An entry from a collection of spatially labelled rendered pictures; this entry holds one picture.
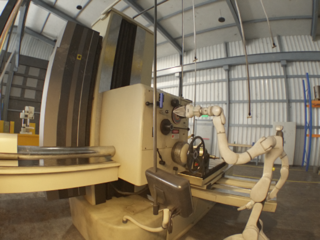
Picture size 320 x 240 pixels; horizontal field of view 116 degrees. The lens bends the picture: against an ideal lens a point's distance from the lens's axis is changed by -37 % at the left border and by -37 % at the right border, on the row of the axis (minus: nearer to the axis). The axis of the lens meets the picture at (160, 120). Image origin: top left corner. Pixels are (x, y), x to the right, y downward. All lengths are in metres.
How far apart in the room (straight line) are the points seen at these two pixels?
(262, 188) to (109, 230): 1.41
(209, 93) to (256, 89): 2.90
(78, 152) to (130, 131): 0.47
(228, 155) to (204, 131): 8.38
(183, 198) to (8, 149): 1.08
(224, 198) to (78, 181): 1.72
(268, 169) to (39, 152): 1.76
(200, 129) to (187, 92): 2.59
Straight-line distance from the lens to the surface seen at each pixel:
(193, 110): 1.15
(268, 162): 1.42
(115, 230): 1.63
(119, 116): 1.45
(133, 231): 1.64
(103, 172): 1.42
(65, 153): 1.29
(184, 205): 0.83
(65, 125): 1.61
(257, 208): 1.55
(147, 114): 1.26
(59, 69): 1.65
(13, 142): 1.15
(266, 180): 1.40
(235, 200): 2.15
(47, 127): 1.57
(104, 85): 1.80
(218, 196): 2.21
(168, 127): 1.38
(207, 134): 9.36
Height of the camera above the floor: 1.55
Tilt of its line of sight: 3 degrees up
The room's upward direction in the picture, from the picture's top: 4 degrees clockwise
